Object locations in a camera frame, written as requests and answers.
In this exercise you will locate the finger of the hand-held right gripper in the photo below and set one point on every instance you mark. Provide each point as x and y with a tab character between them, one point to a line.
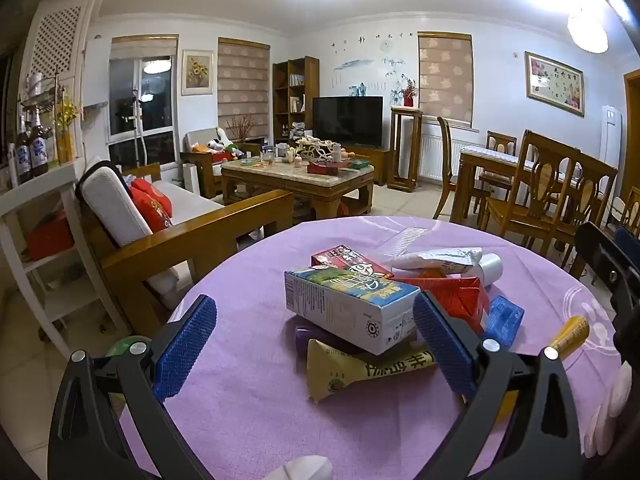
629	241
600	255

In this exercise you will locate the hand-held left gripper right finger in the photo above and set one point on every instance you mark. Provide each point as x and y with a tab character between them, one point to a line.
442	345

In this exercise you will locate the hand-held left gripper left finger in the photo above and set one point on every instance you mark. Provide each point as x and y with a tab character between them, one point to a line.
185	345

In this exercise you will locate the yellow tube wrapper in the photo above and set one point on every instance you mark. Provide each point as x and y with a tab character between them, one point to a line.
570	335

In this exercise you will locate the blue packet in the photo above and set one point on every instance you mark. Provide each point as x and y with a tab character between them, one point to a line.
502	317

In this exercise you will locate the white foil wrapper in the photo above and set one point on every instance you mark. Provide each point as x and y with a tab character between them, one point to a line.
430	260

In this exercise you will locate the beige printed wrapper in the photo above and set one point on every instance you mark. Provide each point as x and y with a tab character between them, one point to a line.
350	372

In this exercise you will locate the purple packet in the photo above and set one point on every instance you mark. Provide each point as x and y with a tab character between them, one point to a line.
312	335

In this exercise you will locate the red cartoon milk carton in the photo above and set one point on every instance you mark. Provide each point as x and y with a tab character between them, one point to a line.
345	259

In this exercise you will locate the person's right hand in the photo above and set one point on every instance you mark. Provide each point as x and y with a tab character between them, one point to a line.
612	410

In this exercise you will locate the person's left hand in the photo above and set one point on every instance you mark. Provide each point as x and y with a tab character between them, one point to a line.
300	470

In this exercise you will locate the wooden dining chair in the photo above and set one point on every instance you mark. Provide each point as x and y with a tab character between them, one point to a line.
627	215
595	195
445	160
525	210
500	140

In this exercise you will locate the green round object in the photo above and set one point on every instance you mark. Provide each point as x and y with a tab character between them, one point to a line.
122	347

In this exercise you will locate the purple tablecloth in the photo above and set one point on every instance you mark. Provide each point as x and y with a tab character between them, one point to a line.
260	410

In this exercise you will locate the white tower air conditioner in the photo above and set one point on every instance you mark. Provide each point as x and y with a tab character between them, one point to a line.
610	135

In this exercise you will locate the wooden sofa white cushions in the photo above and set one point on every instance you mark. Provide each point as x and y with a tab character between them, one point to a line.
210	240

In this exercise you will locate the white shelf unit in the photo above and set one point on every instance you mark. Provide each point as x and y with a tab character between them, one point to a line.
70	305

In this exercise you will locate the red cushion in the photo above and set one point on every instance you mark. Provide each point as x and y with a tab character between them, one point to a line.
152	222
155	195

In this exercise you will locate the wooden dining table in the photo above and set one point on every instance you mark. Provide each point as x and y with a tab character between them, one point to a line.
480	156

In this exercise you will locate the white paper bag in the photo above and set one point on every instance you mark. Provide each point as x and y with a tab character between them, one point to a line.
190	180

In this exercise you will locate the red box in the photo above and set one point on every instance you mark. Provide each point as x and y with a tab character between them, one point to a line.
50	237

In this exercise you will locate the framed floral picture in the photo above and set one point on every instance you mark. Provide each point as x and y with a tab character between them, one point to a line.
555	85

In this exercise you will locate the white radiator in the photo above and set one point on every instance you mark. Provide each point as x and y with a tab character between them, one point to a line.
430	157

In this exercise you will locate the wooden television stand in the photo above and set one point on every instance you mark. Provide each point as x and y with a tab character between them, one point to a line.
375	160

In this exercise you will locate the tall wooden plant stand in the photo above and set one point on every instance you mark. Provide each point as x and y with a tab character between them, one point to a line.
405	150

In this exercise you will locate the green box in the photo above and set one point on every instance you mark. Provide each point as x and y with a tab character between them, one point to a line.
359	164

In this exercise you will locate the wooden coffee table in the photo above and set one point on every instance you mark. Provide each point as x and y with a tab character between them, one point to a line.
300	180

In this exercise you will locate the wooden armchair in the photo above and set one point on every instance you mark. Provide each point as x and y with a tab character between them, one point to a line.
197	140

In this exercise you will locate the black white plush dog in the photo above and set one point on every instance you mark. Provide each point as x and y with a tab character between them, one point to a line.
220	141

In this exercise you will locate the small hanging ceiling lamp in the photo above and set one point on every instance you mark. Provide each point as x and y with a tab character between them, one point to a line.
587	35

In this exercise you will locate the red tray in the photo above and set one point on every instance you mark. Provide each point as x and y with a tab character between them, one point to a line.
322	167

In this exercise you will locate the beige patterned roller blind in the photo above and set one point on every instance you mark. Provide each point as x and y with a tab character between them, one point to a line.
245	85
445	80

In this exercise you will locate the white decorative fruit stand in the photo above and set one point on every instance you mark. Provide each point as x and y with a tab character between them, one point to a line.
312	146

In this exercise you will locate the balcony glass door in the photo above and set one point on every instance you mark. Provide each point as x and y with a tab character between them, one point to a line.
130	110

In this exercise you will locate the brown bottle blue label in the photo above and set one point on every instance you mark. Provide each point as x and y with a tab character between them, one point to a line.
39	152
23	155

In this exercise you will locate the black television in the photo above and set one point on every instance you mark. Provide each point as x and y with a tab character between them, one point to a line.
347	120

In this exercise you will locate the red vase with plant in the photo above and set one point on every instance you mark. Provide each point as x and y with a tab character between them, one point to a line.
408	97

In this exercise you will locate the yellow flowers in vase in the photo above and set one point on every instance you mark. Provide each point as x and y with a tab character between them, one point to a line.
67	110

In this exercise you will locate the framed sunflower picture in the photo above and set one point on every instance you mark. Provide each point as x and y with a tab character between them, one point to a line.
197	72

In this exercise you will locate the wooden bookshelf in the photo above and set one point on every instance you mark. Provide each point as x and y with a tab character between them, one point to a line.
312	80

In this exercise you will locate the white lattice cabinet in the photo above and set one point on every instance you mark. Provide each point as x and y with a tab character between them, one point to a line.
55	35

